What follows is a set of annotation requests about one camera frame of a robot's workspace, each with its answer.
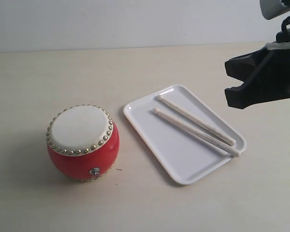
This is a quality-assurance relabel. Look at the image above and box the small red drum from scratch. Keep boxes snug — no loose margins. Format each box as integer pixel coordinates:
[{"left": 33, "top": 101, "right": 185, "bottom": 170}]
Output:
[{"left": 45, "top": 104, "right": 120, "bottom": 182}]

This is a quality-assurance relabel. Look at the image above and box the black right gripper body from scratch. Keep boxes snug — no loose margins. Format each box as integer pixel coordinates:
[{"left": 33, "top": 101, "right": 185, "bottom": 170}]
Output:
[{"left": 252, "top": 16, "right": 290, "bottom": 97}]

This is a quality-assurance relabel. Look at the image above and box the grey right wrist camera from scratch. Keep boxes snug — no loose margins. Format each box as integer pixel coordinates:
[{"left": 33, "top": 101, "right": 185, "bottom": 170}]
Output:
[{"left": 259, "top": 0, "right": 290, "bottom": 20}]

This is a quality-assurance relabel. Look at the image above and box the white plastic tray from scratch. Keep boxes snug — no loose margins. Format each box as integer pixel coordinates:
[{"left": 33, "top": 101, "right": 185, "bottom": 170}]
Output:
[{"left": 123, "top": 84, "right": 247, "bottom": 185}]

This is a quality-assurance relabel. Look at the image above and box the white drumstick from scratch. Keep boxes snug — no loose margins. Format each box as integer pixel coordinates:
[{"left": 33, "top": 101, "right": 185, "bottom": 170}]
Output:
[
  {"left": 152, "top": 108, "right": 241, "bottom": 157},
  {"left": 157, "top": 94, "right": 236, "bottom": 146}
]

